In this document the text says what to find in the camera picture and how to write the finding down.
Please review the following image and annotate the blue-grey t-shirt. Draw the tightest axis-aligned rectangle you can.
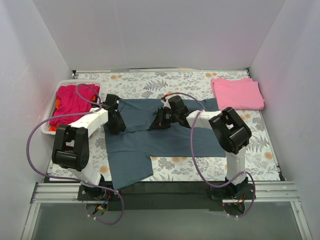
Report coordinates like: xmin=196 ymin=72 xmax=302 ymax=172
xmin=104 ymin=98 xmax=226 ymax=190

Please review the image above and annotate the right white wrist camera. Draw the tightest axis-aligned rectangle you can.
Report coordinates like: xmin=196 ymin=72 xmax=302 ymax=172
xmin=161 ymin=99 xmax=171 ymax=109

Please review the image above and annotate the magenta t-shirt in basket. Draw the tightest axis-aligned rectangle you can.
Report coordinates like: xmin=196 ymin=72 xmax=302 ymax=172
xmin=49 ymin=85 xmax=98 ymax=127

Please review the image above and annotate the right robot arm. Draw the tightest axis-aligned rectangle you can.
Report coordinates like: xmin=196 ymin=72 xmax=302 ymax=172
xmin=149 ymin=95 xmax=252 ymax=199

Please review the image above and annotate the orange garment in basket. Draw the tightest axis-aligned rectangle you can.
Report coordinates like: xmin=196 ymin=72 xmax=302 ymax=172
xmin=49 ymin=98 xmax=61 ymax=132

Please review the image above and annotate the folded pink t-shirt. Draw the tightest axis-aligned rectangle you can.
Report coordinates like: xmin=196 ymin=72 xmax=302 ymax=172
xmin=211 ymin=78 xmax=265 ymax=111

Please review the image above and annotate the floral table mat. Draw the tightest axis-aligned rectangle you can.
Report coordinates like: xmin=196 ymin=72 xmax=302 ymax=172
xmin=48 ymin=70 xmax=281 ymax=181

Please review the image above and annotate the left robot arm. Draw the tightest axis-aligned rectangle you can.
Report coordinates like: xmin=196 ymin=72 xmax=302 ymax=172
xmin=51 ymin=94 xmax=126 ymax=200

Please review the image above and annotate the white plastic basket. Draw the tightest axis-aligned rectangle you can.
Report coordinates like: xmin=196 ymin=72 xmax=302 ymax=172
xmin=41 ymin=79 xmax=103 ymax=135

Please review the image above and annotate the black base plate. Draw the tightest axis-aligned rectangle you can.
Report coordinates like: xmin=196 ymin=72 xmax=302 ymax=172
xmin=77 ymin=181 xmax=256 ymax=212

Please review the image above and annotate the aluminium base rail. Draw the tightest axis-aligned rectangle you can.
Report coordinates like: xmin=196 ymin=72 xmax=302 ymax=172
xmin=23 ymin=181 xmax=312 ymax=240

